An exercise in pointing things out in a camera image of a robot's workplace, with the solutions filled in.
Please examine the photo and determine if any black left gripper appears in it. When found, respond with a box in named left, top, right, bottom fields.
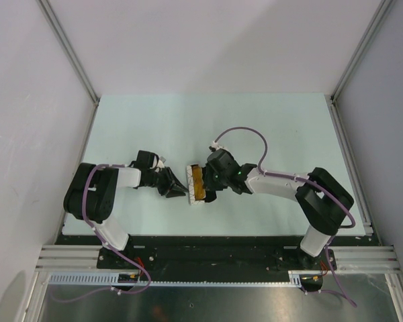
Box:
left=148, top=166, right=188, bottom=198

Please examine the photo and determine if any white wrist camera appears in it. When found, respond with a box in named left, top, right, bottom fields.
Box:
left=209, top=141, right=227, bottom=152
left=154, top=156, right=165, bottom=169

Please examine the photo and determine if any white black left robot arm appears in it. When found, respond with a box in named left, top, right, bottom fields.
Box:
left=63, top=150, right=188, bottom=268

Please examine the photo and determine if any aluminium front frame rail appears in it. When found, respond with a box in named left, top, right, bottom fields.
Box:
left=36, top=245, right=400, bottom=274

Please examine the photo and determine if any aluminium corner post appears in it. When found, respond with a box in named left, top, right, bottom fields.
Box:
left=36, top=0, right=100, bottom=107
left=330, top=0, right=396, bottom=103

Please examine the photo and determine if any grey slotted cable duct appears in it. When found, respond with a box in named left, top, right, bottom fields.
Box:
left=49, top=272, right=301, bottom=287

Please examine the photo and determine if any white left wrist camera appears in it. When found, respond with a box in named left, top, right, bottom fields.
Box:
left=154, top=156, right=165, bottom=169

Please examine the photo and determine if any right aluminium corner post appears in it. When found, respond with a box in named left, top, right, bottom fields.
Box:
left=330, top=0, right=396, bottom=103

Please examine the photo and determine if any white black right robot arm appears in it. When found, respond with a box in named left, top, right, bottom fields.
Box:
left=201, top=148, right=355, bottom=269

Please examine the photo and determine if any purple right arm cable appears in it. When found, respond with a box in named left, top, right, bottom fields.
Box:
left=210, top=127, right=357, bottom=308

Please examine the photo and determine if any white geometric glasses case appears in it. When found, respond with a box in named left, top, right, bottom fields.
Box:
left=186, top=164, right=217, bottom=206

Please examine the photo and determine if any right aluminium side rail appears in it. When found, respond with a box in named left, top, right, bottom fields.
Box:
left=325, top=95, right=375, bottom=235

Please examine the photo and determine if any left aluminium corner post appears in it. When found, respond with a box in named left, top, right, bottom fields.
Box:
left=36, top=0, right=100, bottom=107

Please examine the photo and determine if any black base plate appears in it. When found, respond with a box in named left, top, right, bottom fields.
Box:
left=55, top=234, right=379, bottom=273

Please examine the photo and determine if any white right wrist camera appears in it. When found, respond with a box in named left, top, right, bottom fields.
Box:
left=209, top=141, right=227, bottom=152

